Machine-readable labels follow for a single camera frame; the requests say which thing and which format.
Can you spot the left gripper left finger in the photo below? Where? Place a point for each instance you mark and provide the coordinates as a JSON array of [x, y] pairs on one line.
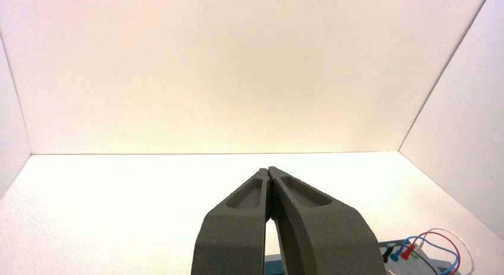
[[232, 237]]

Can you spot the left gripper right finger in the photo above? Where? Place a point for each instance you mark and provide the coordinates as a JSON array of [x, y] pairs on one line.
[[327, 237]]

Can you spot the blue and grey terminal box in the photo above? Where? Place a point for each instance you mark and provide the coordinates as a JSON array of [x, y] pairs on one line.
[[409, 267]]

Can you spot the green plug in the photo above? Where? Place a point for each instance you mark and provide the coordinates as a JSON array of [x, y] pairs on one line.
[[414, 256]]

